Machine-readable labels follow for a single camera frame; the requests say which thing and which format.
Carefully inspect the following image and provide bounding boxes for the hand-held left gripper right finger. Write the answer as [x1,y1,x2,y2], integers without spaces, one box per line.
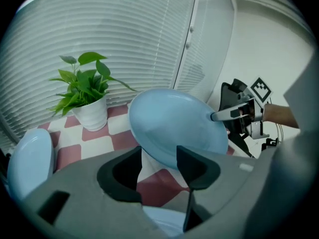
[176,145,273,237]

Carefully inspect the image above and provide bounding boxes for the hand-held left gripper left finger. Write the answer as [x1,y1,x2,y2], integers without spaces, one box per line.
[21,145,163,239]

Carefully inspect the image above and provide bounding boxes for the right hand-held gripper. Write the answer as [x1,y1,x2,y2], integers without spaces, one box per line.
[210,76,274,140]

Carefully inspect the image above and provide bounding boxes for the big blue plate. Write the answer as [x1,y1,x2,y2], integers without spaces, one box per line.
[142,205,187,238]
[6,128,55,201]
[128,88,229,170]

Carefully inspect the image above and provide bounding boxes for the person's right forearm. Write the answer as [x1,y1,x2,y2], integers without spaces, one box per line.
[262,103,300,129]

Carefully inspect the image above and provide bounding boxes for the person's right hand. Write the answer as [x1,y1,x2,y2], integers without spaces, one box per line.
[238,106,255,117]

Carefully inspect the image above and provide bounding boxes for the black mesh office chair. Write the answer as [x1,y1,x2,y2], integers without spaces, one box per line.
[218,78,254,159]

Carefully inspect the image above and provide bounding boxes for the pink white checkered tablecloth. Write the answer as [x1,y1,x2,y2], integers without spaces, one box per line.
[37,102,236,209]

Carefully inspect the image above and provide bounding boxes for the green plant in white pot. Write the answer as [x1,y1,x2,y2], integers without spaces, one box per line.
[48,51,137,132]

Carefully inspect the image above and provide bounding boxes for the white window blinds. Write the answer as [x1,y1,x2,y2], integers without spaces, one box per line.
[0,0,235,144]

